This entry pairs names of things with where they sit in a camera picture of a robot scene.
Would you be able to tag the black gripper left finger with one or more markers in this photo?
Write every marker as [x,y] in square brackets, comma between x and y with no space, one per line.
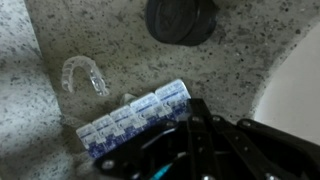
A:
[142,156]

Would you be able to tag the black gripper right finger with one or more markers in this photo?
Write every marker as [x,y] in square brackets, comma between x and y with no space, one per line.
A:
[267,153]

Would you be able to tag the blue contact lens blister strip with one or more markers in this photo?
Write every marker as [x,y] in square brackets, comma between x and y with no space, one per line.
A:
[112,130]

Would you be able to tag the white oval sink basin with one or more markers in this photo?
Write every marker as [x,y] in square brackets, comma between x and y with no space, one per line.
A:
[291,101]

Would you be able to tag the clear dental retainer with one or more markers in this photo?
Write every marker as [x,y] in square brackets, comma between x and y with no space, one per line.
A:
[86,68]

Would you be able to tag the black round cap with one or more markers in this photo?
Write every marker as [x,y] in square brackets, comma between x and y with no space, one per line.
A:
[181,22]

